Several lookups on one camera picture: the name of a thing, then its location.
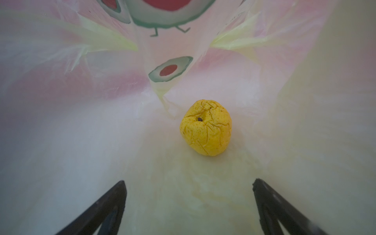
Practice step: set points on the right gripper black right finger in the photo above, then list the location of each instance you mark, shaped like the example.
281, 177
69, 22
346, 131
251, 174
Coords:
275, 212

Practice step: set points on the yellow plastic bag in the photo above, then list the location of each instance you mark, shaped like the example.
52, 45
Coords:
90, 98

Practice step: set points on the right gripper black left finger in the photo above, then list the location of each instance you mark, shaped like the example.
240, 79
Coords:
104, 215

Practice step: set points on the yellow wrinkled toy fruit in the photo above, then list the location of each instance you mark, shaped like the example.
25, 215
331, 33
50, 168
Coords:
207, 127

